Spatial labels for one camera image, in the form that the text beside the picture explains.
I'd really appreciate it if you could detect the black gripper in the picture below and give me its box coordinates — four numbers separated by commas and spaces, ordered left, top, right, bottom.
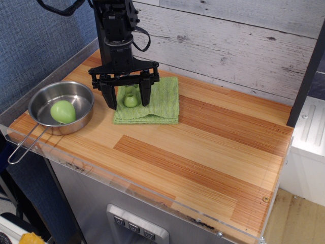
88, 42, 159, 110

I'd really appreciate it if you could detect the green handled grey spatula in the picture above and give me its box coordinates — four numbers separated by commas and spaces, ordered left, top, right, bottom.
123, 86, 138, 108

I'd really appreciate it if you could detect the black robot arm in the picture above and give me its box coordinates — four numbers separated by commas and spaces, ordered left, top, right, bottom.
88, 1, 159, 109

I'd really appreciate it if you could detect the green folded towel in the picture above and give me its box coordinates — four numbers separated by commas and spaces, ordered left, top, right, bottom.
113, 77, 179, 125

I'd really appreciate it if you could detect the green pear toy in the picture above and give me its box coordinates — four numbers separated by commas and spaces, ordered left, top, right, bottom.
50, 100, 76, 124

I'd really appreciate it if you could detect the silver button panel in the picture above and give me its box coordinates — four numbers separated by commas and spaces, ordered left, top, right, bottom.
106, 204, 170, 243

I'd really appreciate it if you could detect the clear acrylic edge guard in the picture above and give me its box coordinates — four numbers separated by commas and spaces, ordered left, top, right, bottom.
1, 121, 293, 243

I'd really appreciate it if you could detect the brass screw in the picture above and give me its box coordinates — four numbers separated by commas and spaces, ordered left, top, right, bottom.
262, 196, 269, 202

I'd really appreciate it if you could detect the yellow object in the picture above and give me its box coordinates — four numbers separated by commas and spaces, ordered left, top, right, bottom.
19, 232, 46, 244

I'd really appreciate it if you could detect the white ribbed box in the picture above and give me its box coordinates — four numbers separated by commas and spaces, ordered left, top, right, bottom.
290, 96, 325, 156

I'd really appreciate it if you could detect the steel pan with wire handle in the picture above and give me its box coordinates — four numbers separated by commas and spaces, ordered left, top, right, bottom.
8, 81, 94, 165

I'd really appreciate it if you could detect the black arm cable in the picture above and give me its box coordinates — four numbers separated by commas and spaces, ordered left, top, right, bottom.
35, 0, 151, 53

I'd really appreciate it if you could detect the dark grey right post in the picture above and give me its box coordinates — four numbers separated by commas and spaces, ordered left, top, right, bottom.
286, 23, 324, 128

